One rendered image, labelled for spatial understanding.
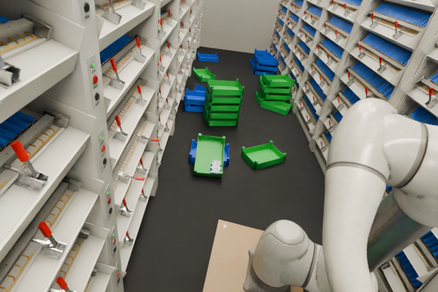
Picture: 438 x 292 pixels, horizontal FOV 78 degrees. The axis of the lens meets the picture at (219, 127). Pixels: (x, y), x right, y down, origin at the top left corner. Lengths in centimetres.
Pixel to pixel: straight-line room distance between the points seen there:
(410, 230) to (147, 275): 115
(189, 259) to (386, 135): 121
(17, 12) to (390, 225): 86
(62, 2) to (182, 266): 126
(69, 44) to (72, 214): 40
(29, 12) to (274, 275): 99
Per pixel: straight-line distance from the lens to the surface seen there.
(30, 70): 52
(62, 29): 61
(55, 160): 63
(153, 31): 129
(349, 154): 52
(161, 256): 156
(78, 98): 66
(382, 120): 58
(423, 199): 61
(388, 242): 78
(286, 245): 99
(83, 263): 92
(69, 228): 75
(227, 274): 118
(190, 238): 162
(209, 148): 205
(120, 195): 107
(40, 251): 72
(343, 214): 49
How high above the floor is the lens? 131
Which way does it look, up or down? 31 degrees down
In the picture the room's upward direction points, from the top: 9 degrees clockwise
